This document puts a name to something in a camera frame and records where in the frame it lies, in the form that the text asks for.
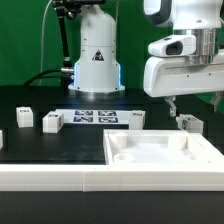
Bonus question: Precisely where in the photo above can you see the white U-shaped fence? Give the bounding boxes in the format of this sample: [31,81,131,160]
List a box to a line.
[0,161,224,192]

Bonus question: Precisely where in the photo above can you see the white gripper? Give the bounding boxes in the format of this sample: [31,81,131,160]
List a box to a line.
[143,49,224,117]

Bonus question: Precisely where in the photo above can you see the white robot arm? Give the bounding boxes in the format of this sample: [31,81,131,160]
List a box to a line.
[69,0,224,115]

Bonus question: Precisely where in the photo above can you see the black cable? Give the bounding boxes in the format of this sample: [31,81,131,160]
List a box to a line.
[23,68,73,87]

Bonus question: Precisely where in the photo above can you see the white sheet with markers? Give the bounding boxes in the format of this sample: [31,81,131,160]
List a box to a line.
[57,109,131,125]

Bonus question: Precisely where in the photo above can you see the grey cable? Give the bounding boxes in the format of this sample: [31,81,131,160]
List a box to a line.
[38,0,54,87]

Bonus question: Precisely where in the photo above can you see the white square table top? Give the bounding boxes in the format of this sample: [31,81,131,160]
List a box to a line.
[103,130,224,166]

